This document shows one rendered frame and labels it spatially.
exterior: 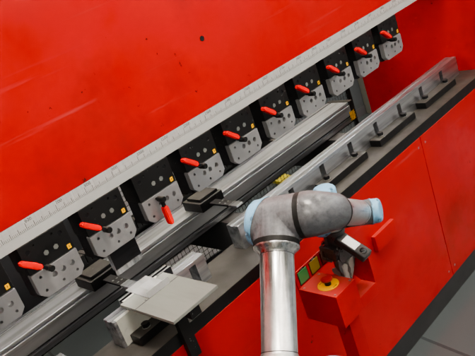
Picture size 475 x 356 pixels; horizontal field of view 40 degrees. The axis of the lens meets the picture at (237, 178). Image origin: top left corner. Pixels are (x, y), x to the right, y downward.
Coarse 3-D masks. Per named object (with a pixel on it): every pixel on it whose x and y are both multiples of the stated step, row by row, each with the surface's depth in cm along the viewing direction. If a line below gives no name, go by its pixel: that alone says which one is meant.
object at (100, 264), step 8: (96, 264) 222; (104, 264) 219; (88, 272) 218; (96, 272) 216; (104, 272) 217; (112, 272) 219; (80, 280) 218; (88, 280) 215; (96, 280) 214; (104, 280) 215; (112, 280) 213; (120, 280) 211; (128, 280) 209; (88, 288) 216; (96, 288) 214
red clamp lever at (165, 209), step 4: (160, 196) 199; (164, 196) 199; (156, 200) 200; (160, 200) 199; (164, 200) 199; (164, 204) 200; (164, 208) 200; (168, 208) 201; (164, 212) 201; (168, 212) 201; (168, 216) 201; (168, 220) 201; (172, 220) 202
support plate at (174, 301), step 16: (176, 288) 195; (192, 288) 192; (208, 288) 189; (128, 304) 196; (144, 304) 192; (160, 304) 189; (176, 304) 186; (192, 304) 183; (160, 320) 183; (176, 320) 179
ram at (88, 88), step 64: (0, 0) 166; (64, 0) 178; (128, 0) 192; (192, 0) 209; (256, 0) 228; (320, 0) 252; (384, 0) 281; (0, 64) 167; (64, 64) 179; (128, 64) 193; (192, 64) 210; (256, 64) 230; (0, 128) 167; (64, 128) 180; (128, 128) 194; (0, 192) 168; (64, 192) 181; (0, 256) 169
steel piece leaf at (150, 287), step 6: (150, 282) 204; (156, 282) 203; (162, 282) 198; (168, 282) 200; (138, 288) 203; (144, 288) 201; (150, 288) 200; (156, 288) 197; (138, 294) 199; (144, 294) 198; (150, 294) 195
